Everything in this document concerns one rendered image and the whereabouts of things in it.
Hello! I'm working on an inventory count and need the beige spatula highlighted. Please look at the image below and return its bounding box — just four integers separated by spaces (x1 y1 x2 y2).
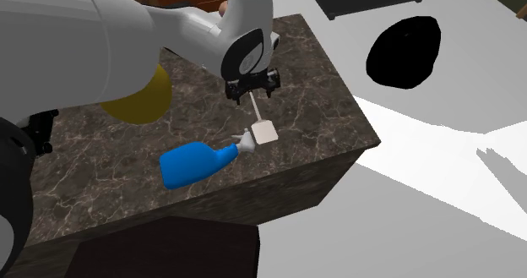
247 91 280 146

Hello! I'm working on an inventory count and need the blue spray bottle white nozzle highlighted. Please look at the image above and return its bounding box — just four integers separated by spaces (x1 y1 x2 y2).
159 128 258 191

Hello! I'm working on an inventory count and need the dark yellow round bowl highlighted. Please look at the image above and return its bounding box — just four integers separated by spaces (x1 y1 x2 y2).
99 63 173 126

